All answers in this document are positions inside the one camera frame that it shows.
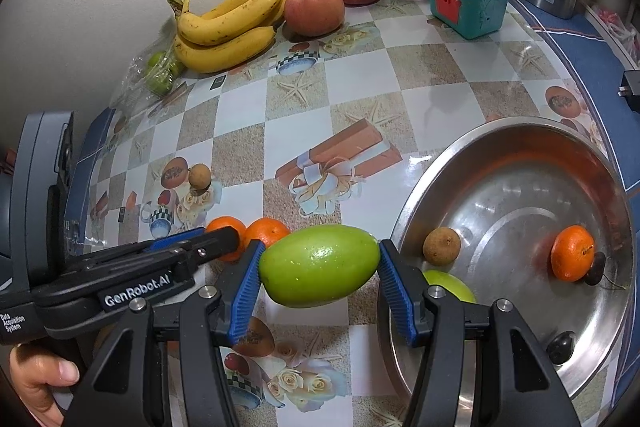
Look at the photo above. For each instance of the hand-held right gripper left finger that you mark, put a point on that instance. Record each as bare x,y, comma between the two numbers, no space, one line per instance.
245,299

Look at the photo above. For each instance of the stainless steel basin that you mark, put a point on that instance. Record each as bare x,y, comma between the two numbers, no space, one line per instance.
510,187

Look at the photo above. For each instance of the clear bag of green fruit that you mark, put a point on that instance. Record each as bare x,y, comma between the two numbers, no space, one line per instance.
155,72

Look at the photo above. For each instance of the red plastic bag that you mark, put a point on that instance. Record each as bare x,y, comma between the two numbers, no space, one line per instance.
615,27

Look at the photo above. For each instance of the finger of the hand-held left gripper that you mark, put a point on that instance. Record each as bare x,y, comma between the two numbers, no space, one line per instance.
175,241
150,284

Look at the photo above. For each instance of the printed checkered tablecloth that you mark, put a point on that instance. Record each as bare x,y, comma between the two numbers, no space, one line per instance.
350,82

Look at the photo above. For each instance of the brown longan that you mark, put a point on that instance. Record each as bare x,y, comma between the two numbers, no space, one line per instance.
200,177
442,246

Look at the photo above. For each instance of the dark cherry with stem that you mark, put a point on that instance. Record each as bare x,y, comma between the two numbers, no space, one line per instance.
596,268

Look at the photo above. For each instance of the orange mandarin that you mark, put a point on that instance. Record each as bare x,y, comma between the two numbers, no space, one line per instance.
570,254
225,223
267,232

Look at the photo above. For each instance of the person's left hand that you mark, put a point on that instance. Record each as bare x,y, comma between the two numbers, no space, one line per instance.
35,374

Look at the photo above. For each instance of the black power adapter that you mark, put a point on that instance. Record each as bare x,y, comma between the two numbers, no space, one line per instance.
631,89

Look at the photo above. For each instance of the bunch of yellow bananas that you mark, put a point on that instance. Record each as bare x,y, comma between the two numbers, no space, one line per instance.
225,27

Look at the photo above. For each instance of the green jujube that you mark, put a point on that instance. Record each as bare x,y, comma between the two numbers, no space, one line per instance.
452,286
320,264

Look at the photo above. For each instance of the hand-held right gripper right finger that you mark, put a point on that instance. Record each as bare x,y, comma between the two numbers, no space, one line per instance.
398,299

